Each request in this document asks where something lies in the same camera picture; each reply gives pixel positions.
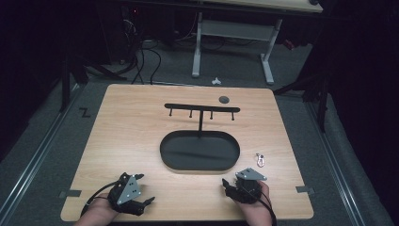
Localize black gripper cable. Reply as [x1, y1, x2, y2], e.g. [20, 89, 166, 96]
[80, 181, 121, 218]
[243, 185, 279, 226]

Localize black tripod stand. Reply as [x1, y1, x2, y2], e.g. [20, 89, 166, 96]
[58, 51, 128, 113]
[272, 70, 332, 134]

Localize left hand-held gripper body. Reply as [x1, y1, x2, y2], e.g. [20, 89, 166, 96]
[107, 171, 146, 217]

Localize wooden desk with grey legs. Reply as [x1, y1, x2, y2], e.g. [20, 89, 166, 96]
[191, 0, 325, 86]

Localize grey tape strip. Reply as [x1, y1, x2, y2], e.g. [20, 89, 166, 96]
[295, 185, 315, 195]
[58, 189, 83, 199]

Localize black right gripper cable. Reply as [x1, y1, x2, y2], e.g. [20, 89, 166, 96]
[243, 185, 279, 226]

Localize small silver keychain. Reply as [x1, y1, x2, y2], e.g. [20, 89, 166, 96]
[255, 152, 266, 169]

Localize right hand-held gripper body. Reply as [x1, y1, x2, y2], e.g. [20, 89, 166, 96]
[228, 167, 268, 205]

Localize metal floor rail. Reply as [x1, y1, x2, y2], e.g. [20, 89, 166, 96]
[304, 99, 367, 226]
[0, 84, 83, 222]

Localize person's left hand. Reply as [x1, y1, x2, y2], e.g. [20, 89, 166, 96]
[84, 192, 120, 222]

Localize black floor cables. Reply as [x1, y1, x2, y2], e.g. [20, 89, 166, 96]
[118, 18, 163, 86]

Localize person's right hand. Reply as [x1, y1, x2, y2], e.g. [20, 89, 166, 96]
[235, 181, 273, 222]

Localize black key rack with tray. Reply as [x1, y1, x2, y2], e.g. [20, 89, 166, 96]
[159, 103, 242, 172]

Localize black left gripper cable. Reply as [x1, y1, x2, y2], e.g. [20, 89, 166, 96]
[80, 181, 121, 218]

